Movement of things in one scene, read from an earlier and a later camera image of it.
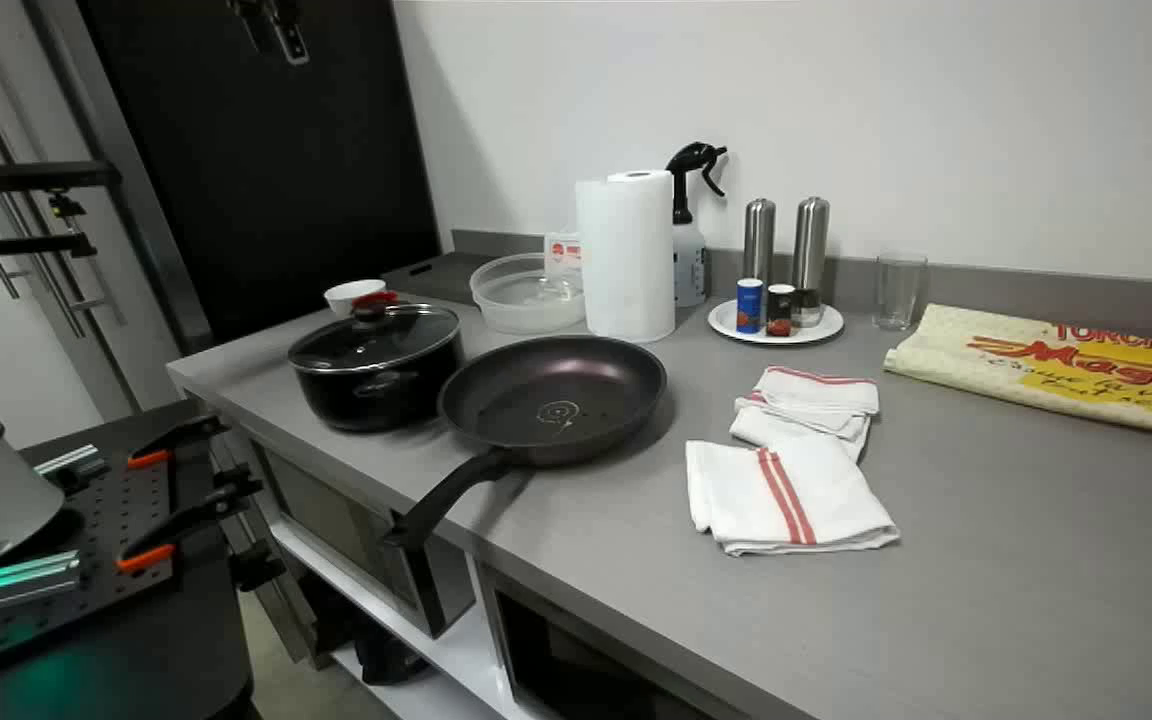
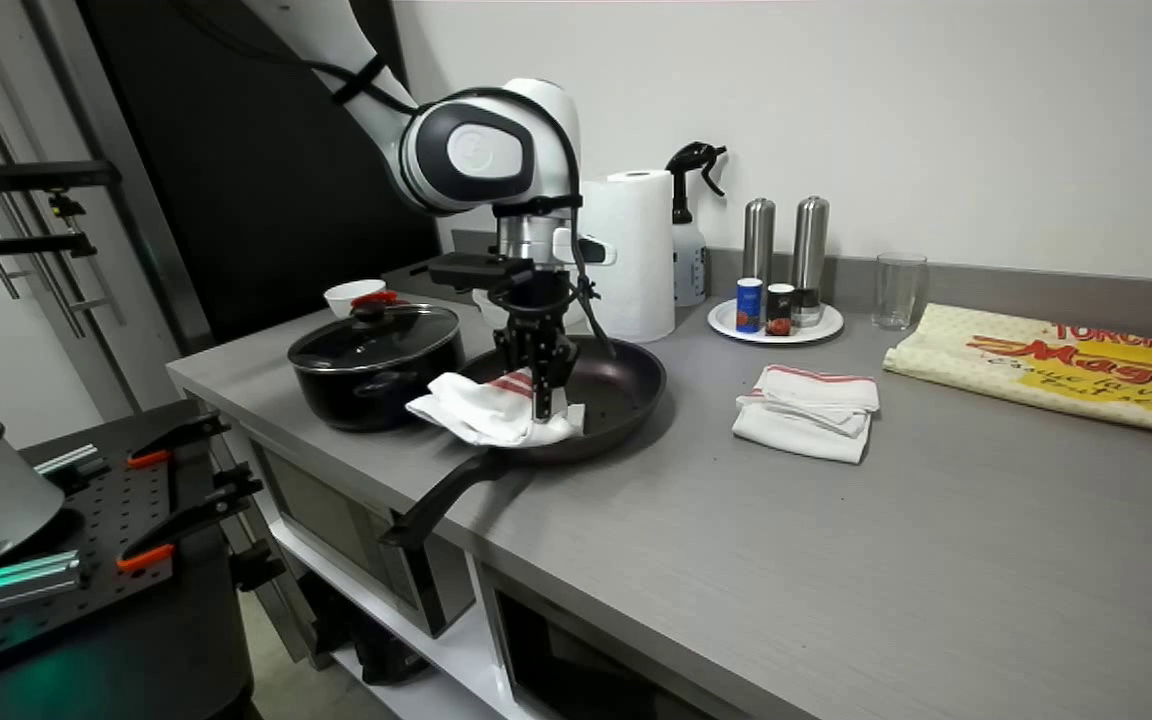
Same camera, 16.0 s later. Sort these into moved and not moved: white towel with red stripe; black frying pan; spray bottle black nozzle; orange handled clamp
Moved: white towel with red stripe
Not moved: spray bottle black nozzle; black frying pan; orange handled clamp
